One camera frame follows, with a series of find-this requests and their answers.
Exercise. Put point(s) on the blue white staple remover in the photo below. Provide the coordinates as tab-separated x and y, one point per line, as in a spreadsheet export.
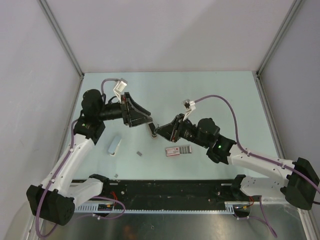
114	145

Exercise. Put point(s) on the beige black stapler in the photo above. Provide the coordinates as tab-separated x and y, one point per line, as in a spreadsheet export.
152	127

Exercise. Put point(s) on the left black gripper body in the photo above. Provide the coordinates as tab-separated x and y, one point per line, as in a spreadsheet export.
127	114

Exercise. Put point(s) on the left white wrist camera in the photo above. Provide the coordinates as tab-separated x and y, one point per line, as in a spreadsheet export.
119	88

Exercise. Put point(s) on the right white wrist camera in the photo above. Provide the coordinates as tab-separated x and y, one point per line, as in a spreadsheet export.
189	106

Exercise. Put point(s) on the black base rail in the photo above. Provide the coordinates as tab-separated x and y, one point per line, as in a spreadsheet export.
175	195

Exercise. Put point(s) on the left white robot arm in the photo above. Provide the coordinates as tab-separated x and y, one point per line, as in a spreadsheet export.
54	199

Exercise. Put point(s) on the red white staple box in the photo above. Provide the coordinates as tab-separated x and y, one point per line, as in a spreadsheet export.
178	150

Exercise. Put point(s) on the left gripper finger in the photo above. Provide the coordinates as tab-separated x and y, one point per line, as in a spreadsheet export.
140	121
137	111

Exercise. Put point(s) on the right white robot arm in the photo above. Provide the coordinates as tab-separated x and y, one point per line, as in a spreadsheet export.
295	181

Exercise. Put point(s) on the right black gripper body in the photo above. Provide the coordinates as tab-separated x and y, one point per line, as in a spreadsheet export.
185	131

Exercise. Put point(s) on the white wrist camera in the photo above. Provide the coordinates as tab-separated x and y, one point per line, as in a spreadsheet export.
189	106
119	88

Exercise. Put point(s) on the aluminium frame rail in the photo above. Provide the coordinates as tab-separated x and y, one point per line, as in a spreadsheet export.
105	205

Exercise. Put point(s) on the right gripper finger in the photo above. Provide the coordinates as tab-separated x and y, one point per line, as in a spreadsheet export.
169	136
168	128

